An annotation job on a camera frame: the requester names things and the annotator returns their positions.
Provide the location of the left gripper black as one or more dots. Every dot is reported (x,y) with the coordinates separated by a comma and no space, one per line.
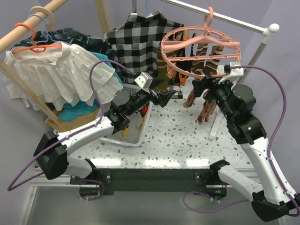
(162,99)

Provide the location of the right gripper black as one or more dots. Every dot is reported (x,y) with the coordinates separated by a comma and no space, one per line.
(208,82)

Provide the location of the argyle orange brown sock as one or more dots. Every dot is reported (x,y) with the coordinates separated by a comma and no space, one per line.
(208,110)

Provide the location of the pink round clip hanger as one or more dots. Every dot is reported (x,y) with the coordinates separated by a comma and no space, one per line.
(178,48)

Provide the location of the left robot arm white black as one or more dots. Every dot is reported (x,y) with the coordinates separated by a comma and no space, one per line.
(53,153)

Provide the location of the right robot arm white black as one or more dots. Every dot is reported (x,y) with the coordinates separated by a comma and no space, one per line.
(273,197)

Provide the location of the light blue hanger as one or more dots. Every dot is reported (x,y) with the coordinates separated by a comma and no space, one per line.
(45,28)

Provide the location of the orange clothes hanger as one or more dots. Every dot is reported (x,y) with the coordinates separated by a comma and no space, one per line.
(35,48)

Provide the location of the olive striped hanging sock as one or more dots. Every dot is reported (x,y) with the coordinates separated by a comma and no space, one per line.
(162,72)

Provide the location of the brown white striped sock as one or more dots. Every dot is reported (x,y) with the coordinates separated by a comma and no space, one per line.
(209,66)

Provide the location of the white laundry basket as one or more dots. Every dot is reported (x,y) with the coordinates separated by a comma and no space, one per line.
(116,138)

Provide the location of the grey yellow sock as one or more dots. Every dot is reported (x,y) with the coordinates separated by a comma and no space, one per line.
(132,132)

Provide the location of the black white checked shirt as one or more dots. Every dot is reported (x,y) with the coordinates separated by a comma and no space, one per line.
(135,45)

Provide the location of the teal cloth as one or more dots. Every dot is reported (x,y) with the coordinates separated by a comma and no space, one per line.
(70,112)

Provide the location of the dark patterned garment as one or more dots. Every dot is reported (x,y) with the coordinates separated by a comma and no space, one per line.
(73,36)

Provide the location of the white ruffled blouse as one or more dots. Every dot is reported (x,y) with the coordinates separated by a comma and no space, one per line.
(64,75)

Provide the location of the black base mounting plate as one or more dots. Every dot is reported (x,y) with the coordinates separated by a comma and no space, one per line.
(160,180)

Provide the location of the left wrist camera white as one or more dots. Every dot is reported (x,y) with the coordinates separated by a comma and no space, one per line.
(143,80)

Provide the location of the white rack foot bracket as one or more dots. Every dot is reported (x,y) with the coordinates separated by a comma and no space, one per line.
(218,119)

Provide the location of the metal clothes rail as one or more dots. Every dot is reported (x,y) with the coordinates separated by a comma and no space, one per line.
(267,33)

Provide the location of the wooden clothes rail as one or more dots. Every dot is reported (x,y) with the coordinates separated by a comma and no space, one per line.
(18,32)

